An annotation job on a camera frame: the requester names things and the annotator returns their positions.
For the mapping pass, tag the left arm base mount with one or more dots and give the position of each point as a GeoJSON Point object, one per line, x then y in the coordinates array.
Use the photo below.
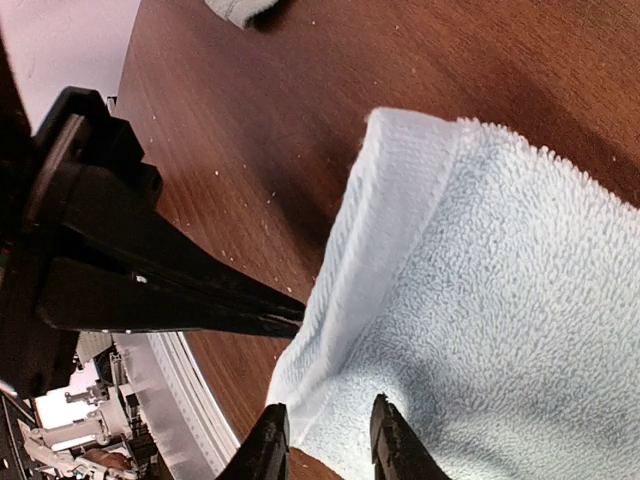
{"type": "Point", "coordinates": [111, 442]}

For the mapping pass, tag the aluminium front rail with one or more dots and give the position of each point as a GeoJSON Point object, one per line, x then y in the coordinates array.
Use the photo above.
{"type": "Point", "coordinates": [189, 428]}

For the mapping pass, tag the light blue towel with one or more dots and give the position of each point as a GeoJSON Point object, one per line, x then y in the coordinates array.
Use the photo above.
{"type": "Point", "coordinates": [490, 289]}

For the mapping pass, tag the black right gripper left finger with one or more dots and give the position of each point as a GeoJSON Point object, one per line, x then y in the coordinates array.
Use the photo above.
{"type": "Point", "coordinates": [264, 454]}

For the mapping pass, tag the mint green towel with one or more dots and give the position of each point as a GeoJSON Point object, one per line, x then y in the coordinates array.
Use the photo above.
{"type": "Point", "coordinates": [240, 13]}

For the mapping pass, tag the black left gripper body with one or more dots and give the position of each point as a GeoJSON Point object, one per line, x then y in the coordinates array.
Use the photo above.
{"type": "Point", "coordinates": [39, 172]}

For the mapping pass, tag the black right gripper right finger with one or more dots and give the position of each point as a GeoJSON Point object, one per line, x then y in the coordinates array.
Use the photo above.
{"type": "Point", "coordinates": [397, 452]}

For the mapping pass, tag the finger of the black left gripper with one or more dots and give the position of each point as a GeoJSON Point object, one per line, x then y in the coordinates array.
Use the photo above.
{"type": "Point", "coordinates": [116, 221]}
{"type": "Point", "coordinates": [79, 296]}

